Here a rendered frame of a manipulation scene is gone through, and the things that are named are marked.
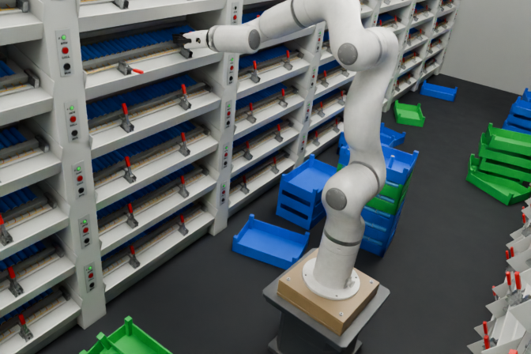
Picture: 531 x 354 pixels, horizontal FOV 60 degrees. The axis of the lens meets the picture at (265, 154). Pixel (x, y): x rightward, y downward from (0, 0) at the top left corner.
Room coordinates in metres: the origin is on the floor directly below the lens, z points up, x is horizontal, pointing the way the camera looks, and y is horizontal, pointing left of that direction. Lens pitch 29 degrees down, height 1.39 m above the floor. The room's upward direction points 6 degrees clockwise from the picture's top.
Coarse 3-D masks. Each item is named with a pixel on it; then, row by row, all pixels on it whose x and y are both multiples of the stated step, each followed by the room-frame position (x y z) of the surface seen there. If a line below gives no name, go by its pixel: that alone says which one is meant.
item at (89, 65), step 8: (144, 48) 1.45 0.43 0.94; (152, 48) 1.47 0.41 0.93; (160, 48) 1.51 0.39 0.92; (168, 48) 1.54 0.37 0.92; (112, 56) 1.34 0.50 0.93; (120, 56) 1.36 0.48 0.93; (128, 56) 1.39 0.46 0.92; (136, 56) 1.42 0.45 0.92; (152, 56) 1.45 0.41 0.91; (88, 64) 1.26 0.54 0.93; (96, 64) 1.29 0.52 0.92; (104, 64) 1.31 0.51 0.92
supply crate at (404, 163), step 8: (344, 152) 1.80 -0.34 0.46; (384, 152) 1.92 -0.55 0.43; (392, 152) 1.90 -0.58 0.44; (400, 152) 1.89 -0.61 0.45; (416, 152) 1.84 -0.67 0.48; (344, 160) 1.80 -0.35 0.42; (400, 160) 1.88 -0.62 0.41; (408, 160) 1.87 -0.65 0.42; (392, 168) 1.80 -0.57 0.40; (400, 168) 1.81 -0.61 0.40; (408, 168) 1.68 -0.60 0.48; (392, 176) 1.70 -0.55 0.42; (400, 176) 1.69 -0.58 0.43; (408, 176) 1.73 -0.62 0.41
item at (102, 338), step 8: (96, 336) 0.95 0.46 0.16; (104, 336) 0.95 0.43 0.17; (96, 344) 0.95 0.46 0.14; (104, 344) 0.95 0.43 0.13; (112, 344) 0.94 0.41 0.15; (88, 352) 0.92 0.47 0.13; (96, 352) 0.94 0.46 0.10; (104, 352) 0.95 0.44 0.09; (112, 352) 0.95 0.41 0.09; (120, 352) 0.94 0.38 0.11
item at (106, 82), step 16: (192, 16) 1.78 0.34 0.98; (80, 32) 1.38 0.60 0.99; (96, 32) 1.42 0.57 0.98; (176, 48) 1.58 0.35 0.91; (208, 48) 1.66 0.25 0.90; (112, 64) 1.34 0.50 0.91; (144, 64) 1.41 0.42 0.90; (160, 64) 1.44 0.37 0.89; (176, 64) 1.48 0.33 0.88; (192, 64) 1.56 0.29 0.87; (96, 80) 1.24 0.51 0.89; (112, 80) 1.26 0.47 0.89; (128, 80) 1.31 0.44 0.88; (144, 80) 1.37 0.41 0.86; (96, 96) 1.23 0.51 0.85
